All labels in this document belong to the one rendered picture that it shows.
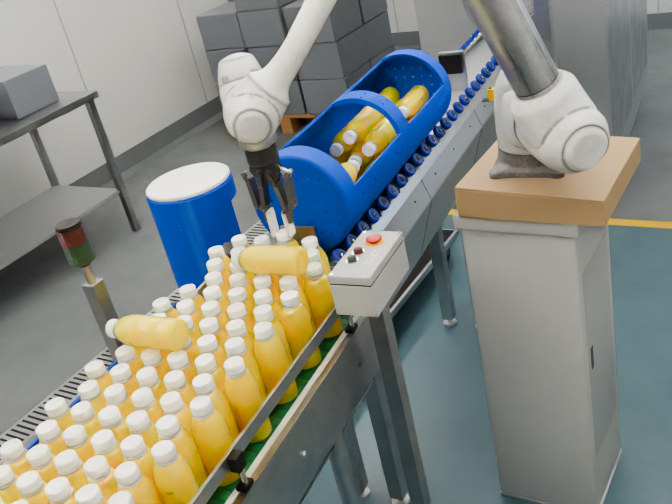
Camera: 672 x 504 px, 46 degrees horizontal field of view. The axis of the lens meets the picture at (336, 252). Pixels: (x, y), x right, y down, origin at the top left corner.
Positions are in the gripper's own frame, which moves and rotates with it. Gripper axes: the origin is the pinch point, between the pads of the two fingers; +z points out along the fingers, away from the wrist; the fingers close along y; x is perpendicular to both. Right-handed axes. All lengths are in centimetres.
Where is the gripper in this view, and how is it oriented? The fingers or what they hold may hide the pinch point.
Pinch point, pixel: (280, 223)
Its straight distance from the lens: 190.9
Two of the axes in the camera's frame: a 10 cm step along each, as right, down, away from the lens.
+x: -4.1, 5.1, -7.6
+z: 2.1, 8.6, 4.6
